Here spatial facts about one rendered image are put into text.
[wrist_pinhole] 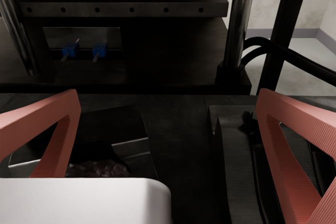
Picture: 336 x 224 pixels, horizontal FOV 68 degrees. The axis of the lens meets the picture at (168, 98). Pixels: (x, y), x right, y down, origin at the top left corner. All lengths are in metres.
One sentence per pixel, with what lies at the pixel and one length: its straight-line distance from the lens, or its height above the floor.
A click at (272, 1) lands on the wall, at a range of 3.30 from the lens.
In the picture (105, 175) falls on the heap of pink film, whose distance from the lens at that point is 0.48.
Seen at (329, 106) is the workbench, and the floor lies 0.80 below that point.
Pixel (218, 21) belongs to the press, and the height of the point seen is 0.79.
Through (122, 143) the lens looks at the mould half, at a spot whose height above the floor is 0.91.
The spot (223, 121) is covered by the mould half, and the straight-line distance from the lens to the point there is 0.52.
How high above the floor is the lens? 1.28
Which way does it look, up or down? 37 degrees down
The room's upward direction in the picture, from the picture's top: straight up
